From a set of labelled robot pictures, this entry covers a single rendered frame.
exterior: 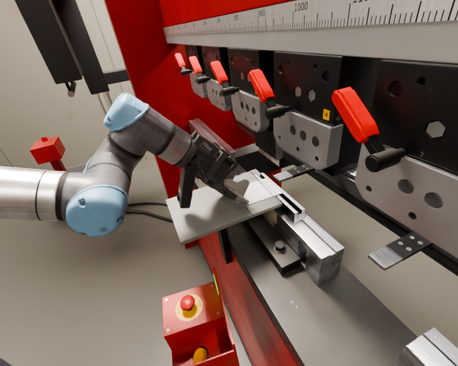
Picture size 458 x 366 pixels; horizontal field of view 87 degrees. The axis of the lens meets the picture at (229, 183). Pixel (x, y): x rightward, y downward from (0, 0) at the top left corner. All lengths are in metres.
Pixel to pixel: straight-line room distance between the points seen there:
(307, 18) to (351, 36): 0.08
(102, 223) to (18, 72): 3.19
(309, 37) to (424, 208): 0.25
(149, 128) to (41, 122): 3.17
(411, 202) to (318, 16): 0.24
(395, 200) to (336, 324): 0.33
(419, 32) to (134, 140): 0.41
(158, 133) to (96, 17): 2.69
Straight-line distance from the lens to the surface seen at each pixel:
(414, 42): 0.29
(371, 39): 0.32
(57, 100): 3.46
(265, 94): 0.43
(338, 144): 0.39
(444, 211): 0.31
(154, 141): 0.48
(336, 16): 0.35
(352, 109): 0.29
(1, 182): 0.43
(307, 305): 0.60
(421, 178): 0.31
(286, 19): 0.43
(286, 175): 0.71
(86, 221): 0.39
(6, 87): 3.62
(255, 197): 0.64
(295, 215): 0.60
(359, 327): 0.60
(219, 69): 0.63
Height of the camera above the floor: 1.39
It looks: 33 degrees down
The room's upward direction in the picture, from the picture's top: 8 degrees counter-clockwise
